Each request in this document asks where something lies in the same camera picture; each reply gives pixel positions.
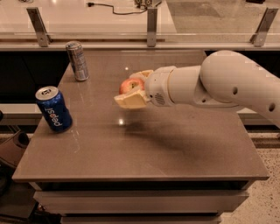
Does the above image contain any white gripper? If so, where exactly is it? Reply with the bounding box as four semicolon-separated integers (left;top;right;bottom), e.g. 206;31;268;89
114;66;175;109

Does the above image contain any red apple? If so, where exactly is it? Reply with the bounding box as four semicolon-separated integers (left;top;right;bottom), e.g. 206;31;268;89
119;78;144;95

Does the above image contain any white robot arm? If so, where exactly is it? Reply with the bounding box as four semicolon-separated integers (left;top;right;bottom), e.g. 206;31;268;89
114;51;280;127

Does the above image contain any silver energy drink can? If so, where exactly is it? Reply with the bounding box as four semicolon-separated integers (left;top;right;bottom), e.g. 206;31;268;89
66;41;89;81

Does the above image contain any blue pepsi can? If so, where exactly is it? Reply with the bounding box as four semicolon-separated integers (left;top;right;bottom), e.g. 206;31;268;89
35;86;73;133

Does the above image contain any grey table drawer unit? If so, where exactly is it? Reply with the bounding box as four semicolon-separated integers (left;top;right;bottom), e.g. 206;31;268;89
34;190;249;224

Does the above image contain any dark chair base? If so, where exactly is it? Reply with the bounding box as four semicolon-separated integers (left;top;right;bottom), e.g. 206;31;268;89
0;125;37;224

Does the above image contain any middle metal railing bracket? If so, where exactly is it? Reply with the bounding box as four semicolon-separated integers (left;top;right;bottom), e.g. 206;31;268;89
147;7;158;47

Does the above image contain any metal railing bracket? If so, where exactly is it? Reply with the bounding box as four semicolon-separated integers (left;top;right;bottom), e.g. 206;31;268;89
147;7;158;47
250;8;278;47
26;7;52;47

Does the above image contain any black power cable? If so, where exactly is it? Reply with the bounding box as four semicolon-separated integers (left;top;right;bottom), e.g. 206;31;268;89
86;2;148;16

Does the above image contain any left metal railing bracket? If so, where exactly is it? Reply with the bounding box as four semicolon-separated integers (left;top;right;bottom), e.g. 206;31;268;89
26;7;52;47

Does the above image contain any right metal railing bracket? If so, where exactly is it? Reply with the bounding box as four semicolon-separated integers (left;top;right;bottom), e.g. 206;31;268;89
250;8;278;47

